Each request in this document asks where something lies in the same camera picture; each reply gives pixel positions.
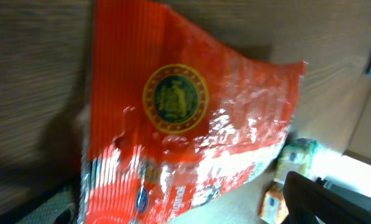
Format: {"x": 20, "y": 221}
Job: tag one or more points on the teal tissue pack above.
{"x": 297, "y": 156}

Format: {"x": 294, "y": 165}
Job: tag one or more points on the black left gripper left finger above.
{"x": 57, "y": 208}

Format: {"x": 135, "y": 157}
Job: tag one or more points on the red snack bag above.
{"x": 176, "y": 117}

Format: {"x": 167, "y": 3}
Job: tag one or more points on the orange tissue pack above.
{"x": 274, "y": 209}

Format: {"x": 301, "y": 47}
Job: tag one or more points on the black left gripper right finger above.
{"x": 307, "y": 203}

